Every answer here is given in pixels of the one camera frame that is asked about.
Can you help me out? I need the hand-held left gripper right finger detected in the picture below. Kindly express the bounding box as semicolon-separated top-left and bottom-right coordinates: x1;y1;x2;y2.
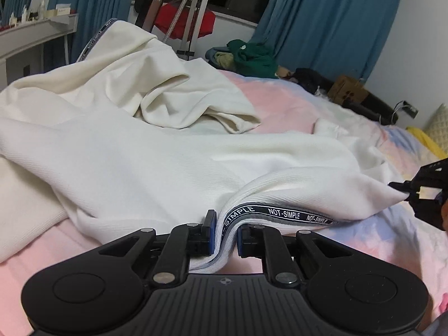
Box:
236;225;351;286

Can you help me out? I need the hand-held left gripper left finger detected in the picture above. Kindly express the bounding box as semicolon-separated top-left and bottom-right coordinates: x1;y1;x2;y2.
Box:
99;210;216;285

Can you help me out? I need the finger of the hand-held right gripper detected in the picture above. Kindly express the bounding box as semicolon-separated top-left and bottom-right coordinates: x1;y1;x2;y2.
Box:
388;181;416;194

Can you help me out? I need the white garment with printed band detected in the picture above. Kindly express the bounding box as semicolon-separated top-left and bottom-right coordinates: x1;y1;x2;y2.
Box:
0;19;409;276

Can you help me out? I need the metal clothes rack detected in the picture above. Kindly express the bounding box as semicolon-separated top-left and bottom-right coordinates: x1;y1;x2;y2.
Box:
140;0;215;61

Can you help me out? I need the yellow pillow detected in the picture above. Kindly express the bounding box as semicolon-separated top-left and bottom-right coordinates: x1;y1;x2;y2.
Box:
406;126;448;159

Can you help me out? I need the pale patterned pillow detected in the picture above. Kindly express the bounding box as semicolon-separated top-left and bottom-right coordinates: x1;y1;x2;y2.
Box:
423;103;448;155

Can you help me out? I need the small white cloth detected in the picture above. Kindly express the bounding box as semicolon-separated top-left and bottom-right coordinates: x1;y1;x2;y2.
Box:
312;117;349;138

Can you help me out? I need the cardboard box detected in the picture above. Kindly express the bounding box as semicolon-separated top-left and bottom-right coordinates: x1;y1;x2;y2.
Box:
327;75;369;104

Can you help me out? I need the pastel pink bed blanket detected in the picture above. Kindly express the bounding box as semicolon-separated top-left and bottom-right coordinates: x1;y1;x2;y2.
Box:
0;66;448;336

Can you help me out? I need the yellowish garment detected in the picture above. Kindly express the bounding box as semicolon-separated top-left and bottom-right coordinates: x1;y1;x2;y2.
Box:
213;52;239;71

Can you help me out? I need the green garment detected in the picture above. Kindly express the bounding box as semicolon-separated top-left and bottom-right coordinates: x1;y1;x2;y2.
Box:
227;39;279;78

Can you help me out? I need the red cloth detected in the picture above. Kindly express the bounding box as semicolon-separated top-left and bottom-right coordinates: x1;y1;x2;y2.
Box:
154;2;216;41

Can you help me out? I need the white desk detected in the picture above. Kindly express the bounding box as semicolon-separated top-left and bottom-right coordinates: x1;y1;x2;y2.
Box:
0;13;80;89

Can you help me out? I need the small white box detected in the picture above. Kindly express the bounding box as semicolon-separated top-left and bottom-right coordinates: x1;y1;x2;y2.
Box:
45;5;73;19

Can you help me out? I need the row of small bottles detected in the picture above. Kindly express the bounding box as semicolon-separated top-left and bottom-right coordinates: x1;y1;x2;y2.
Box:
9;2;47;26

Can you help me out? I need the wall socket with cable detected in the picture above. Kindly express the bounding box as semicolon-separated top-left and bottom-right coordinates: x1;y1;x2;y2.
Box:
391;100;419;124

